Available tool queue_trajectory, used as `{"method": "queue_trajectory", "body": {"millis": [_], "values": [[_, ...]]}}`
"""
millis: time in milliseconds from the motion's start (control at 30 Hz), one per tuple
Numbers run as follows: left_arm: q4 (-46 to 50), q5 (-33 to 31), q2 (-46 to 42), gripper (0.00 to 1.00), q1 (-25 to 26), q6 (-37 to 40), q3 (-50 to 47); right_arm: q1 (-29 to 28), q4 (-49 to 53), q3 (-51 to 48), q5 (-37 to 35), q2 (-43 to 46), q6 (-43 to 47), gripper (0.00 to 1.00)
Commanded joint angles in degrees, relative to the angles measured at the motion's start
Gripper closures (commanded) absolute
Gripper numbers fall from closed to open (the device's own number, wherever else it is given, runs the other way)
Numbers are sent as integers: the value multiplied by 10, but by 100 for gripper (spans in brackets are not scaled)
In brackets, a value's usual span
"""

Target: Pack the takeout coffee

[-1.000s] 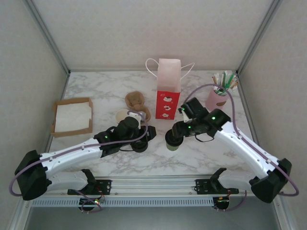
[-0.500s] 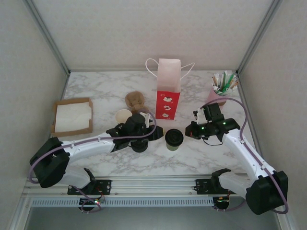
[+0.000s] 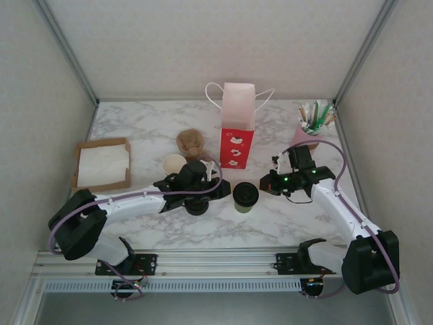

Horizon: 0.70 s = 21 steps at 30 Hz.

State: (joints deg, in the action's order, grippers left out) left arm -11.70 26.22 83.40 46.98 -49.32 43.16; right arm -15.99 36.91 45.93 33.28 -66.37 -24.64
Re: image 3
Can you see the stack of paper cups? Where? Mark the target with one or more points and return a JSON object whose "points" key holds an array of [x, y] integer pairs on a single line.
{"points": [[172, 164]]}

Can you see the black cup lid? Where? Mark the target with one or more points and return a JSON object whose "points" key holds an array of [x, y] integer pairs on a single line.
{"points": [[245, 193]]}

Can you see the green paper cup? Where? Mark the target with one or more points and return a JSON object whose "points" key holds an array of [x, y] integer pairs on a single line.
{"points": [[244, 209]]}

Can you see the red printed paper bag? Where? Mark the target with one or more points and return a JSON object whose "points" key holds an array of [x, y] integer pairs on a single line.
{"points": [[236, 145]]}

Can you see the brown cardboard napkin box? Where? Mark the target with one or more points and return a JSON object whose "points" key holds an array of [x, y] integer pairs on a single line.
{"points": [[78, 149]]}

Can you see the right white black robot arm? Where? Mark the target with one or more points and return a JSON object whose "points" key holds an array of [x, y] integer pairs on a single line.
{"points": [[338, 210]]}

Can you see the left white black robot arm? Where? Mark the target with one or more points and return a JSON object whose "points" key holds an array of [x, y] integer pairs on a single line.
{"points": [[135, 203]]}

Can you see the pink holder cup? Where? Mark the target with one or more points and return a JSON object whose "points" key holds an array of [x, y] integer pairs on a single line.
{"points": [[301, 135]]}

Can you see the wooden stirrer stick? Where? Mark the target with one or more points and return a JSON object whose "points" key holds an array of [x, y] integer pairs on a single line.
{"points": [[302, 114], [333, 119]]}

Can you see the green striped wrapped straw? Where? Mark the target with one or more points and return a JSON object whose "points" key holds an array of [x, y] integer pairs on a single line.
{"points": [[317, 111]]}

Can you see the white paper napkins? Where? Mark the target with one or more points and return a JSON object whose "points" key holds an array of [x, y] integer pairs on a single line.
{"points": [[101, 166]]}

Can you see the small circuit board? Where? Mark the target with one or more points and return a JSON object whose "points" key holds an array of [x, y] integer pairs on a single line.
{"points": [[126, 286], [313, 282]]}

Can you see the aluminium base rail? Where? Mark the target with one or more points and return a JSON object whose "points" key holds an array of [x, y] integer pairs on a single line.
{"points": [[216, 262]]}

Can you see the aluminium table side rail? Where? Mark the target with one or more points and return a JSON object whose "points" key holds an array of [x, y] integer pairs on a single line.
{"points": [[342, 118], [92, 122]]}

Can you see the aluminium frame post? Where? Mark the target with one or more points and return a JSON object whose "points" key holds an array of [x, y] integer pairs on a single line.
{"points": [[67, 55], [365, 54]]}

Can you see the aluminium lower frame bar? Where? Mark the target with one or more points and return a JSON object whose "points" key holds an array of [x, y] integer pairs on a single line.
{"points": [[407, 313], [28, 301]]}

